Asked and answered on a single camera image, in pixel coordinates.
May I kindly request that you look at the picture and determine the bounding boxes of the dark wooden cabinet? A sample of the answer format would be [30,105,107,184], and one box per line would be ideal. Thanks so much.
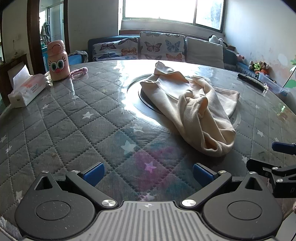
[0,54,28,114]

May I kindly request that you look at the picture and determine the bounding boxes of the wide butterfly print cushion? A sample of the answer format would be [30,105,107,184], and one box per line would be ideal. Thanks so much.
[92,37,139,62]

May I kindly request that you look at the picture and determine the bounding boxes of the hanging clothes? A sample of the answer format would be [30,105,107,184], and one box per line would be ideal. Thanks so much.
[40,20,51,45]

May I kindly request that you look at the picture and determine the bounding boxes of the pink bottle strap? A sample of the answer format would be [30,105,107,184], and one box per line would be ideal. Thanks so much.
[69,67,88,78]

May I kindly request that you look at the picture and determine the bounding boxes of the clear plastic storage box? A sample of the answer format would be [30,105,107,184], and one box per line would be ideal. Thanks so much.
[258,72,289,96]

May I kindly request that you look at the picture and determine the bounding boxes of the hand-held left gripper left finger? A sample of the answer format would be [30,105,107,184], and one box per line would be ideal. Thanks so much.
[35,162,117,210]

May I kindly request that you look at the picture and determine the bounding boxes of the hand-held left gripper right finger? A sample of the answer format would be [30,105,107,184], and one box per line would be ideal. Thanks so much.
[181,163,264,210]

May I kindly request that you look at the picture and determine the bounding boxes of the cream knit garment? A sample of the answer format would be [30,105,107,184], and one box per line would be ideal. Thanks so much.
[140,61,240,158]

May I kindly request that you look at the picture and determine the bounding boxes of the window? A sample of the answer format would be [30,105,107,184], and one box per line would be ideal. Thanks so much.
[118,0,226,32]

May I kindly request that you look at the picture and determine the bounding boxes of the dark wooden door frame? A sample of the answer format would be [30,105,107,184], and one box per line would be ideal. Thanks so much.
[27,0,70,75]

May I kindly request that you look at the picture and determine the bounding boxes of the dark blue sofa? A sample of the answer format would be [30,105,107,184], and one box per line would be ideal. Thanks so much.
[87,35,262,70]

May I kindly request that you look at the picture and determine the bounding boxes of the blue chair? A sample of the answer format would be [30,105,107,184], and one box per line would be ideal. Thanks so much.
[68,55,84,66]

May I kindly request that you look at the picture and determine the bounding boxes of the plain grey cushion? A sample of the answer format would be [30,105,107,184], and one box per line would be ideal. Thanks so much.
[186,37,225,69]

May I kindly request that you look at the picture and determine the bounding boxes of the flower wall sticker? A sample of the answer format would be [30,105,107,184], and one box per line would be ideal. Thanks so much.
[277,53,296,89]

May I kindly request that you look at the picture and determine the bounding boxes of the tissue pack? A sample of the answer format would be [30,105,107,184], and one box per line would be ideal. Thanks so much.
[8,65,48,108]

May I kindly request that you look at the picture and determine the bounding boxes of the white plush toy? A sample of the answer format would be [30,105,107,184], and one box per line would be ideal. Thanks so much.
[209,35,228,48]

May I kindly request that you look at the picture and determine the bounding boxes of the black remote control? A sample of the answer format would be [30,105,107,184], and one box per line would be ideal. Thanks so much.
[238,73,265,91]

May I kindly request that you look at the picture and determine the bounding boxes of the round glass turntable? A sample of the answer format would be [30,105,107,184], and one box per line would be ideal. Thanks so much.
[126,73,241,131]

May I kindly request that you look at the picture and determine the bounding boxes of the pink cartoon water bottle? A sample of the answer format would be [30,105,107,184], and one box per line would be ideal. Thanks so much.
[47,39,70,81]

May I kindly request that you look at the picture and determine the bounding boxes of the square butterfly print cushion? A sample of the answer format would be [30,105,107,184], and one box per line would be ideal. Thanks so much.
[139,31,186,62]

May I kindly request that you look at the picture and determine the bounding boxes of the grey cloth on chair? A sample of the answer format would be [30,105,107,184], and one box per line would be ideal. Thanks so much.
[68,50,89,62]

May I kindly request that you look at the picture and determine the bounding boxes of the brown plush bear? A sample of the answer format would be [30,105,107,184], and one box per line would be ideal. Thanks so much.
[259,61,270,75]

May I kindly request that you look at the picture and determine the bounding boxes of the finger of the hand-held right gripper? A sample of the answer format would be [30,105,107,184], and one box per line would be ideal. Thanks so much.
[246,159,281,184]
[272,142,296,154]

